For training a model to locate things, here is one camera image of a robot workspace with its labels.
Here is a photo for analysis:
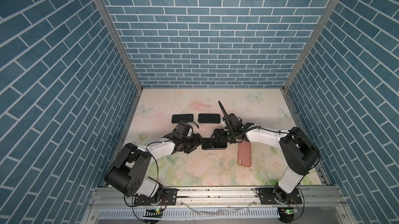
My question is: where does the blue phone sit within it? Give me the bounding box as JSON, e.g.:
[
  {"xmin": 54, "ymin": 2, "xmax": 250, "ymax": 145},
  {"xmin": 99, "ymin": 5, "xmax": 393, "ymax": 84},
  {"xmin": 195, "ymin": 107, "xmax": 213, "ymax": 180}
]
[{"xmin": 171, "ymin": 113, "xmax": 194, "ymax": 124}]

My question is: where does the black phone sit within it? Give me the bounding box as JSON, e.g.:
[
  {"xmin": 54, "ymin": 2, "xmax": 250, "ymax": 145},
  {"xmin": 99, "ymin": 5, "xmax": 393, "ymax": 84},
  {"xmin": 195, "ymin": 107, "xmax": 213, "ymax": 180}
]
[
  {"xmin": 198, "ymin": 113, "xmax": 221, "ymax": 124},
  {"xmin": 201, "ymin": 141, "xmax": 227, "ymax": 150}
]

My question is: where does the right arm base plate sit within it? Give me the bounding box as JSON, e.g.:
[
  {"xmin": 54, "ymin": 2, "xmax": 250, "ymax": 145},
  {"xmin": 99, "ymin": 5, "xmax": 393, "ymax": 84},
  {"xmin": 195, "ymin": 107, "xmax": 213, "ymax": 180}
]
[{"xmin": 254, "ymin": 185, "xmax": 303, "ymax": 205}]

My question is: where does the right controller board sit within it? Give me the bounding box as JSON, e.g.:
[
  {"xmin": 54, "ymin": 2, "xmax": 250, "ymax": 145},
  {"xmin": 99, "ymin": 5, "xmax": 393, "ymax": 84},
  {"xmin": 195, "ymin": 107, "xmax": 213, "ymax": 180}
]
[{"xmin": 277, "ymin": 207, "xmax": 295, "ymax": 224}]

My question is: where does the pink phone case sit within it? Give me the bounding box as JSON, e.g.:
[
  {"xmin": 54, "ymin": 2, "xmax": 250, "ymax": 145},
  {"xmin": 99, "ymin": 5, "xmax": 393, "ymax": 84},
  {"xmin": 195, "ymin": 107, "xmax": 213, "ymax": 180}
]
[{"xmin": 238, "ymin": 141, "xmax": 251, "ymax": 167}]

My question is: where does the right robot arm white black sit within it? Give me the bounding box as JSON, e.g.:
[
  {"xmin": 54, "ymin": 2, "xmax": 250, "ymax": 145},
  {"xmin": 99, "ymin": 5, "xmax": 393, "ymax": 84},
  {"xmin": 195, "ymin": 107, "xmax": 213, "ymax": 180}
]
[{"xmin": 222, "ymin": 113, "xmax": 321, "ymax": 196}]

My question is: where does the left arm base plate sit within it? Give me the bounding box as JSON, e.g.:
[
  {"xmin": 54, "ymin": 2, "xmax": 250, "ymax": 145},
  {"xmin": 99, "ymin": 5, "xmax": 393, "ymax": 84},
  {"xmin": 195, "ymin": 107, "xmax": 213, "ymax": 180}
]
[{"xmin": 133, "ymin": 188, "xmax": 178, "ymax": 206}]

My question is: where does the left controller board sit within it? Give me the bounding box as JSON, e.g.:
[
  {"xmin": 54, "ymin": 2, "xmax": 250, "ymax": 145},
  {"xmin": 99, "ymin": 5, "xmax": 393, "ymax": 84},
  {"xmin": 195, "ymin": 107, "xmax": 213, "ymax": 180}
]
[{"xmin": 143, "ymin": 208, "xmax": 164, "ymax": 219}]

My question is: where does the controller board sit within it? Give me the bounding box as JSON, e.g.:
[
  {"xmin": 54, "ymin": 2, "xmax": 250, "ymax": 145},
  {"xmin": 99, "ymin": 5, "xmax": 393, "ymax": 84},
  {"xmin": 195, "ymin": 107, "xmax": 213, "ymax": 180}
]
[
  {"xmin": 143, "ymin": 208, "xmax": 164, "ymax": 219},
  {"xmin": 277, "ymin": 207, "xmax": 295, "ymax": 224}
]

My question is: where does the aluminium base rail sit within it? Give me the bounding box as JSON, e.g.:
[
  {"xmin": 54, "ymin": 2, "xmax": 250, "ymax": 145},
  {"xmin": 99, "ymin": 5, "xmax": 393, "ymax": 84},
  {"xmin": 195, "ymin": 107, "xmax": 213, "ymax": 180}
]
[{"xmin": 83, "ymin": 186, "xmax": 355, "ymax": 224}]

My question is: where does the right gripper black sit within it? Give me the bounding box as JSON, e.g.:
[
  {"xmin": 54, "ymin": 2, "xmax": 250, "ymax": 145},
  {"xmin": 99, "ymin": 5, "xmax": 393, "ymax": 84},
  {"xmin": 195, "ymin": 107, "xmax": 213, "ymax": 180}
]
[{"xmin": 209, "ymin": 127, "xmax": 236, "ymax": 144}]

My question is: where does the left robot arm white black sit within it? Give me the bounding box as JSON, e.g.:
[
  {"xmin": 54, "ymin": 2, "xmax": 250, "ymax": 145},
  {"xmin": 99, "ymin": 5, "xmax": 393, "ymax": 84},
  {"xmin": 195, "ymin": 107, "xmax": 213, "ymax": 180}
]
[{"xmin": 104, "ymin": 122, "xmax": 205, "ymax": 202}]

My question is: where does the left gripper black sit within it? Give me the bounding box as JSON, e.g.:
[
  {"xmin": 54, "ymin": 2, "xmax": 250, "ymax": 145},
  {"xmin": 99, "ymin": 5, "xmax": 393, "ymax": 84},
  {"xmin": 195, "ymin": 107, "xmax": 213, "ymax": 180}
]
[{"xmin": 181, "ymin": 132, "xmax": 206, "ymax": 153}]

